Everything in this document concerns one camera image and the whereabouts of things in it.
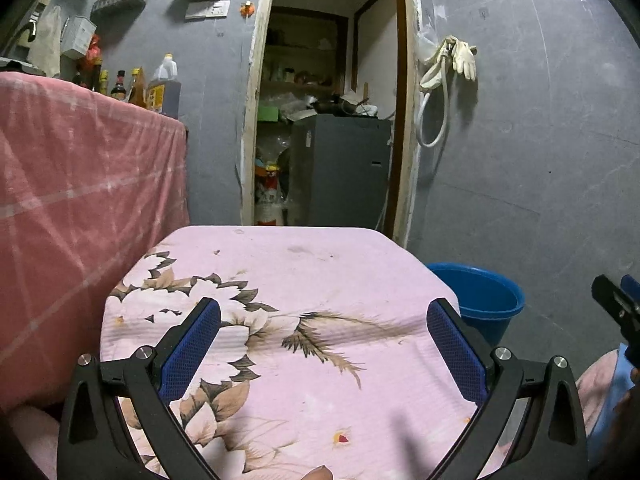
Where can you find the yellow bottle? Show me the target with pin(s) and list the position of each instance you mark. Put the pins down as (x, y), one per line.
(103, 84)

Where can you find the clear plastic bag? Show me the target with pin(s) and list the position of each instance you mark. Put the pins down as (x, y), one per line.
(426, 46)

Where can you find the cream rubber glove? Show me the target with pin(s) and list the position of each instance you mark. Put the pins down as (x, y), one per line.
(434, 72)
(466, 60)

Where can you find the green box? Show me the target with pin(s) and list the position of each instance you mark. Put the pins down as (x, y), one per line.
(268, 114)

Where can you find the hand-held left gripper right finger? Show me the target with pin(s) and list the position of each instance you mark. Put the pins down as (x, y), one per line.
(455, 355)

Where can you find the red hanging bag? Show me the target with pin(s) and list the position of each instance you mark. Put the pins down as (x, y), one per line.
(94, 52)

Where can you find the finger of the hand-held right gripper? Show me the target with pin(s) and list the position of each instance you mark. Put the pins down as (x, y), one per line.
(632, 287)
(612, 300)

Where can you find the large oil jug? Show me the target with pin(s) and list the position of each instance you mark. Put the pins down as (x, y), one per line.
(165, 92)

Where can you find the orange wall hook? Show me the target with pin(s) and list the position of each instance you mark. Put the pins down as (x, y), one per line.
(246, 9)

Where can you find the beige hanging rag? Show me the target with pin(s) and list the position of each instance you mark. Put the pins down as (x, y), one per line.
(46, 42)

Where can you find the pink floral blanket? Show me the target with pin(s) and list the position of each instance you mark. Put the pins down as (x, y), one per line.
(310, 285)

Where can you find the wooden door frame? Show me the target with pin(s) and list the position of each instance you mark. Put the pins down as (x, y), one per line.
(250, 135)

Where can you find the dark glass bottle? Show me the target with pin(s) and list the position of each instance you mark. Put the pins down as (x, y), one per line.
(77, 79)
(96, 77)

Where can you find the blue plastic bucket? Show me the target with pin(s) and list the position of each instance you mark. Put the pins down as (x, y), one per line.
(485, 300)

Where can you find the wooden shelf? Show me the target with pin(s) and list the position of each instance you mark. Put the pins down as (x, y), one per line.
(305, 47)

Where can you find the dark soy sauce bottle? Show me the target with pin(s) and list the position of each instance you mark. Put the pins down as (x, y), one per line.
(118, 89)

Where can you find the black faucet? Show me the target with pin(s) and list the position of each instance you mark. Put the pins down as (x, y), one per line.
(27, 30)

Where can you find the person's left leg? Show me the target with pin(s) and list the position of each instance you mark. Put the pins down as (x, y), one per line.
(35, 440)

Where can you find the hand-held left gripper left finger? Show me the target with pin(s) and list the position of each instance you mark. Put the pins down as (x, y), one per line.
(187, 355)

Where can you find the wall socket plate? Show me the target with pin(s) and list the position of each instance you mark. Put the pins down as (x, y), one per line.
(207, 10)

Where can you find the person's left hand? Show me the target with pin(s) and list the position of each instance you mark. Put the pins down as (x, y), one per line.
(316, 474)

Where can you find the dark pan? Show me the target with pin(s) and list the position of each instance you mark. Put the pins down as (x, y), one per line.
(340, 107)

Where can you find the grey refrigerator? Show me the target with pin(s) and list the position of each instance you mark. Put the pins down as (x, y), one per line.
(340, 170)

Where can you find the red checked cloth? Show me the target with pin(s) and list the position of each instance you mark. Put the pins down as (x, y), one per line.
(85, 210)

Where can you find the person's right forearm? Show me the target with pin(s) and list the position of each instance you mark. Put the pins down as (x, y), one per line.
(617, 440)

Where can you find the white wall box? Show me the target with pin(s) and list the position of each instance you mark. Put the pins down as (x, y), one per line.
(79, 37)

